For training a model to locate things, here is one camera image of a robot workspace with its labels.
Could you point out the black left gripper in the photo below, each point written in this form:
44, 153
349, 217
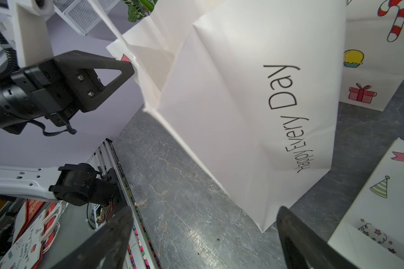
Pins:
49, 84

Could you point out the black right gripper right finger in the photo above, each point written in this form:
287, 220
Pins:
303, 248

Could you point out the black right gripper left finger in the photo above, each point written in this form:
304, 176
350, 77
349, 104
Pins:
106, 248

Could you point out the small white party paper bag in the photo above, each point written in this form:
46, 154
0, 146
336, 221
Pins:
249, 89

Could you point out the large white party paper bag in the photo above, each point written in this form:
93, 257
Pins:
371, 233

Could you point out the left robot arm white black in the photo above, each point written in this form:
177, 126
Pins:
31, 149

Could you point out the rear white party paper bag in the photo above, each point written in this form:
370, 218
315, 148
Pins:
373, 63

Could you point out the flat stack of paper bags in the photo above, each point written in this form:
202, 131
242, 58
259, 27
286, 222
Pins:
37, 225

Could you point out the potted plant with pink flower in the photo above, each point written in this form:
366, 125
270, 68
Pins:
138, 9

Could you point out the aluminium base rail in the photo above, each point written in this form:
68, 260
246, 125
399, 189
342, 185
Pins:
140, 251

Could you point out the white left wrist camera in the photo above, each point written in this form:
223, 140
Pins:
23, 24

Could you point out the white wire side basket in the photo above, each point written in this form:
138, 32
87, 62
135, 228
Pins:
82, 18

